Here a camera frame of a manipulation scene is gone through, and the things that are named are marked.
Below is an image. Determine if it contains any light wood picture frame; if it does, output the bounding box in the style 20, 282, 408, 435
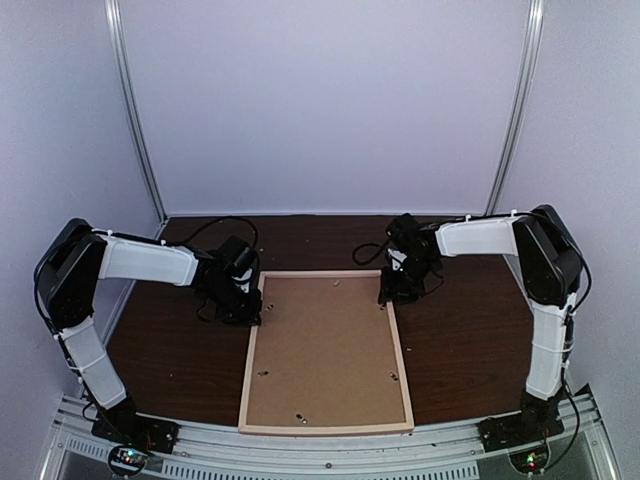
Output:
237, 269, 416, 436

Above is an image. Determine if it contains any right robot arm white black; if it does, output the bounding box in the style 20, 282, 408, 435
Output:
378, 205, 593, 401

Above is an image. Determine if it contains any brown backing board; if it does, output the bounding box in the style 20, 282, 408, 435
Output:
247, 275, 407, 425

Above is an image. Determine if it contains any aluminium corner post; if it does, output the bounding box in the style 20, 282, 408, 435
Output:
484, 0, 546, 215
104, 0, 168, 223

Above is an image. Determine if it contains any controller board with leds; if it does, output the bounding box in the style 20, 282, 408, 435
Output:
509, 444, 550, 475
107, 445, 149, 477

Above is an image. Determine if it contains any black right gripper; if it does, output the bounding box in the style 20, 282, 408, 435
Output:
380, 254, 438, 305

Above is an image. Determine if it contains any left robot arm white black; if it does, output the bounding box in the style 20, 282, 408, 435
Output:
33, 218, 262, 444

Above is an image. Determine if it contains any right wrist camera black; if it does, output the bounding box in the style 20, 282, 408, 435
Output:
385, 213, 422, 249

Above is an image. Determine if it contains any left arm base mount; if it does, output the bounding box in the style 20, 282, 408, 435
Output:
91, 397, 179, 454

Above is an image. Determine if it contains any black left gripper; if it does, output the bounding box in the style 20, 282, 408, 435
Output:
204, 279, 263, 326

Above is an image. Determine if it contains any left aluminium corner post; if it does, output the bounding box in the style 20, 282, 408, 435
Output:
104, 0, 168, 223

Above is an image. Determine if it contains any left camera cable black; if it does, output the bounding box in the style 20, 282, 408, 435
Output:
176, 215, 260, 265

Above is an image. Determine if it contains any camera cable black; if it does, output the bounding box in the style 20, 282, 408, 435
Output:
176, 215, 260, 265
351, 242, 389, 266

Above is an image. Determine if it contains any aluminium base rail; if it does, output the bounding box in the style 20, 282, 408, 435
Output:
49, 382, 609, 480

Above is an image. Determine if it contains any left controller board with leds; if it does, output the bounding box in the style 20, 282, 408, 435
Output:
107, 445, 149, 477

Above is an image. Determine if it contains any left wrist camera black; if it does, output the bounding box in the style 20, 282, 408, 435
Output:
217, 235, 257, 277

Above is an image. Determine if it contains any right camera cable black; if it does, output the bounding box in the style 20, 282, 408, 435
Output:
351, 242, 389, 266

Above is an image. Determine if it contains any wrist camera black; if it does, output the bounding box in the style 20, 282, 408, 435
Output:
217, 235, 257, 277
385, 213, 422, 249

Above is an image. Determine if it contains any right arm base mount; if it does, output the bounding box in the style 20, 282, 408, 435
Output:
477, 391, 564, 452

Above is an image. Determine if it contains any right controller board with leds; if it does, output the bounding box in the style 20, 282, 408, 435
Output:
509, 444, 550, 475

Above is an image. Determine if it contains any right aluminium corner post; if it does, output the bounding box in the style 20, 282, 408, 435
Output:
484, 0, 546, 215

